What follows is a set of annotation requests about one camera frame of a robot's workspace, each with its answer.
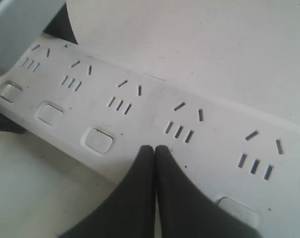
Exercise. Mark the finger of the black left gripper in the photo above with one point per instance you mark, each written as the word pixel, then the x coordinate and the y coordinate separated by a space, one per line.
pixel 7 125
pixel 60 26

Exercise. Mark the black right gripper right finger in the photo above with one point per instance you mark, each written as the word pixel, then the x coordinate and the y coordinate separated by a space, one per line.
pixel 185 212

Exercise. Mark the white five-outlet power strip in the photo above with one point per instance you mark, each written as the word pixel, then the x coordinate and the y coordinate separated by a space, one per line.
pixel 100 114

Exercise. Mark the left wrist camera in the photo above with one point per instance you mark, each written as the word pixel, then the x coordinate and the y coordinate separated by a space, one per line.
pixel 21 22

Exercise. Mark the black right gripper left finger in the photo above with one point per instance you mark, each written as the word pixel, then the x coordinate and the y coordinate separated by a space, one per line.
pixel 129 212

